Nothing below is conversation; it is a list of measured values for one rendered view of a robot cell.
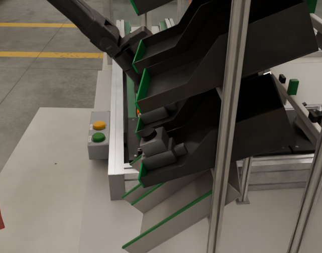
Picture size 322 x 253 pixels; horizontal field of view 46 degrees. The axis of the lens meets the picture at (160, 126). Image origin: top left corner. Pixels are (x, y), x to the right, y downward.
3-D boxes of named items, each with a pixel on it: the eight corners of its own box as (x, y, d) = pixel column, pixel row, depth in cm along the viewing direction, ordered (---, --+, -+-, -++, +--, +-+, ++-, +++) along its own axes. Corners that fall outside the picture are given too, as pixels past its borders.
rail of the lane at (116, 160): (110, 200, 113) (107, 172, 107) (114, 72, 187) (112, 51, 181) (129, 199, 114) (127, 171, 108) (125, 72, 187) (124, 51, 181)
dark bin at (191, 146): (143, 188, 70) (124, 159, 67) (150, 146, 81) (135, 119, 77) (296, 143, 62) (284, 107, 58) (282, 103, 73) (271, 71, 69)
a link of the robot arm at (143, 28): (100, 29, 107) (97, 42, 100) (132, 5, 102) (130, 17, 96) (127, 60, 112) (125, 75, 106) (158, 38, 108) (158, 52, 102)
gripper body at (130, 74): (154, 68, 115) (139, 50, 111) (156, 84, 106) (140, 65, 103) (137, 80, 117) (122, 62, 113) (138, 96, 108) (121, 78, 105)
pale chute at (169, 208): (136, 258, 81) (121, 248, 79) (144, 213, 92) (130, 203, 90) (242, 196, 69) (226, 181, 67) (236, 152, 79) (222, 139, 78)
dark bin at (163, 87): (140, 115, 61) (119, 76, 58) (149, 79, 72) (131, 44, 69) (319, 50, 53) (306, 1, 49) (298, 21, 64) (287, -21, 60)
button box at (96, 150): (89, 160, 123) (86, 144, 119) (92, 125, 140) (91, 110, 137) (110, 159, 123) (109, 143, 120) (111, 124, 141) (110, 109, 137)
